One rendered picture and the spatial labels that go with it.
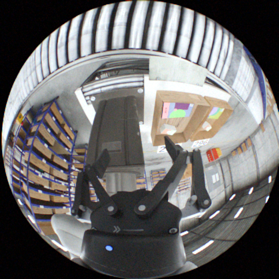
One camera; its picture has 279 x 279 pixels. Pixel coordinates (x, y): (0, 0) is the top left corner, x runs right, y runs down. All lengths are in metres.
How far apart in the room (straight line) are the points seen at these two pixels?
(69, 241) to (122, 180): 0.33
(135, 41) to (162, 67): 0.16
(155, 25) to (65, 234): 0.75
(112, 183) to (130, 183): 0.05
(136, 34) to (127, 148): 0.41
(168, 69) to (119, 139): 0.34
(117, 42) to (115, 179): 0.47
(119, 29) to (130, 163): 0.46
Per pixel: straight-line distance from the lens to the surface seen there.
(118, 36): 0.39
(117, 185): 0.28
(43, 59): 0.59
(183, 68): 0.45
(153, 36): 0.40
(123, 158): 0.25
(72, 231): 0.36
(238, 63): 0.70
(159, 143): 0.68
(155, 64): 0.40
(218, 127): 0.89
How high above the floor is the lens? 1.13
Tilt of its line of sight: 30 degrees down
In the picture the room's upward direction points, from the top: 172 degrees clockwise
